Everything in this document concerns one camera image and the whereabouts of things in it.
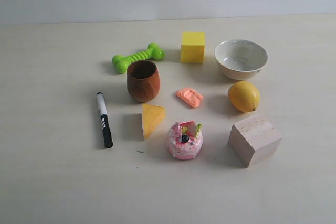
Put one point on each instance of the orange salmon piece toy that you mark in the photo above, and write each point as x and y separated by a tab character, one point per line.
190	96

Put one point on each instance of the yellow wooden triangle block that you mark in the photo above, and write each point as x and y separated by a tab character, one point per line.
152	116

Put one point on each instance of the brown wooden cup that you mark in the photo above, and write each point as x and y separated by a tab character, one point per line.
143	81

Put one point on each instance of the pink toy cake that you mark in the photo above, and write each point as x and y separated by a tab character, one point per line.
184	140

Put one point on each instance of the green rubber bone toy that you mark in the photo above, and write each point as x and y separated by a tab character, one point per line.
153	51

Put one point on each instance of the yellow cube block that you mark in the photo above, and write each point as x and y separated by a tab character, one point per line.
192	47

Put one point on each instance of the black white marker pen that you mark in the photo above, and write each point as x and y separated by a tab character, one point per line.
107	138

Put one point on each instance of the yellow lemon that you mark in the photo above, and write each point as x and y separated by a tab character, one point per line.
244	96

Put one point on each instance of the white speckled ceramic bowl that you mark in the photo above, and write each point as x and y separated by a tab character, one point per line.
240	59

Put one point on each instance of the plain wooden cube block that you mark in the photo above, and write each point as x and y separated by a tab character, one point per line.
254	139

